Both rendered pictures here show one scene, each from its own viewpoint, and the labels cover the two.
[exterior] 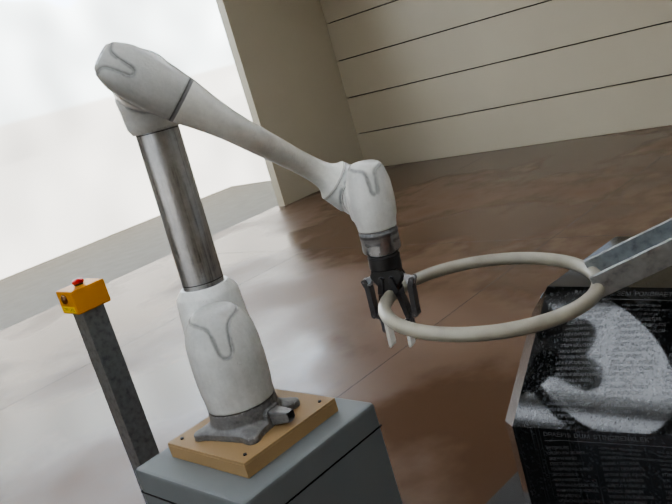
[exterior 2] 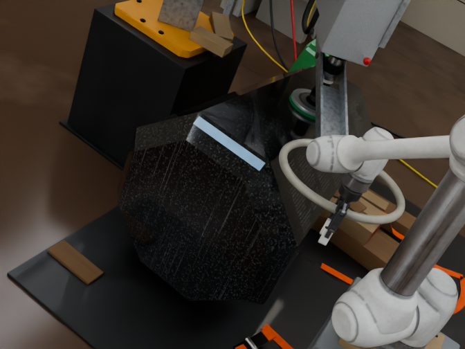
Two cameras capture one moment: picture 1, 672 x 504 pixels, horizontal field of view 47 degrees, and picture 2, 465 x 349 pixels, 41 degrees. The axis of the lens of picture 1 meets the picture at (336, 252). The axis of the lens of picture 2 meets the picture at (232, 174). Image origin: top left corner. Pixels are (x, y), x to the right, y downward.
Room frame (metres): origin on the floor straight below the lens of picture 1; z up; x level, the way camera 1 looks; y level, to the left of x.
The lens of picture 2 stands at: (2.92, 1.20, 2.14)
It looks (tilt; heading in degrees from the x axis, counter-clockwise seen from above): 35 degrees down; 239
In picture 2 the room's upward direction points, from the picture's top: 24 degrees clockwise
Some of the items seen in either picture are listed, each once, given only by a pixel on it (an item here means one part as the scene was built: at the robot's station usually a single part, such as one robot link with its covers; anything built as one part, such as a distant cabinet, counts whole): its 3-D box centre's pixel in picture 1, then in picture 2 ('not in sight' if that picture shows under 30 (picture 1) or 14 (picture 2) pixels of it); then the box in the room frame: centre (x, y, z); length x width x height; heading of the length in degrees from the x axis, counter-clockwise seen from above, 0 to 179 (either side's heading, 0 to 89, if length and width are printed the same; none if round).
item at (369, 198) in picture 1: (368, 194); (369, 151); (1.72, -0.11, 1.23); 0.13 x 0.11 x 0.16; 8
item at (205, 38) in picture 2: not in sight; (210, 41); (1.75, -1.50, 0.81); 0.20 x 0.10 x 0.05; 139
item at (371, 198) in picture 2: not in sight; (369, 196); (0.52, -1.23, 0.12); 0.25 x 0.10 x 0.01; 135
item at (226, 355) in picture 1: (225, 352); (422, 303); (1.61, 0.29, 1.00); 0.18 x 0.16 x 0.22; 10
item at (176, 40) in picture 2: not in sight; (176, 22); (1.88, -1.73, 0.76); 0.49 x 0.49 x 0.05; 41
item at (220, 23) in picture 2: not in sight; (221, 25); (1.63, -1.71, 0.80); 0.20 x 0.10 x 0.05; 86
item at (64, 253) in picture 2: not in sight; (75, 262); (2.34, -0.71, 0.02); 0.25 x 0.10 x 0.01; 131
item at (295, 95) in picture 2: not in sight; (313, 102); (1.43, -0.92, 0.89); 0.21 x 0.21 x 0.01
